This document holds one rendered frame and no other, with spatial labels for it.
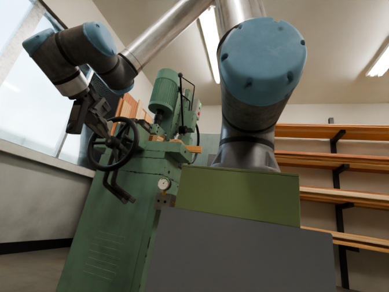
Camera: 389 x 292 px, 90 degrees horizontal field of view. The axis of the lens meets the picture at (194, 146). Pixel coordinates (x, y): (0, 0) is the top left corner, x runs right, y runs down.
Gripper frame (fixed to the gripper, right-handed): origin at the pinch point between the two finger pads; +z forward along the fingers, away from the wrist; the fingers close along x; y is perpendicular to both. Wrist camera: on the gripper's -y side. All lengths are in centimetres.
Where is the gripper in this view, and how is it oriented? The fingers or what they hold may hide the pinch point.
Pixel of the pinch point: (106, 138)
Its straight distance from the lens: 83.4
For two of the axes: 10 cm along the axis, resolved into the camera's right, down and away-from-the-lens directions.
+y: 2.4, -7.4, 6.3
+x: -9.5, -0.3, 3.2
